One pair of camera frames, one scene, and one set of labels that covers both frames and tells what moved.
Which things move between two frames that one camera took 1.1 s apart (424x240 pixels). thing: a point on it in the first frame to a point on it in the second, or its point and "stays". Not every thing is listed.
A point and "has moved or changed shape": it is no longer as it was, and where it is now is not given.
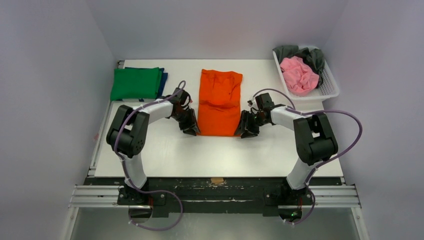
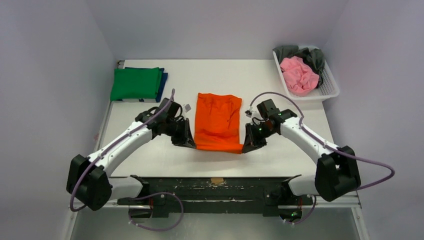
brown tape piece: [215, 180] stays
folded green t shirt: [136, 83] stays
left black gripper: [191, 121] to [185, 139]
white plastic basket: [328, 87] stays
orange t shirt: [219, 103] has moved or changed shape
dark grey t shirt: [314, 57] stays
